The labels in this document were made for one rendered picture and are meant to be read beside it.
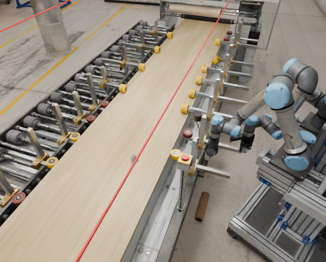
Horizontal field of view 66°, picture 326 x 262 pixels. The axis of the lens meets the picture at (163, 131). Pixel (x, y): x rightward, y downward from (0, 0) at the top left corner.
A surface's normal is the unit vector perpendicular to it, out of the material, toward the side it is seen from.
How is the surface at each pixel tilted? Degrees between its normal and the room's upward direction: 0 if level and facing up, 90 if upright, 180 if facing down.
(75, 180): 0
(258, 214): 0
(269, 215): 0
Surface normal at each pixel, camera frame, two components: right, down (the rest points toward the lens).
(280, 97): -0.58, 0.46
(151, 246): 0.00, -0.74
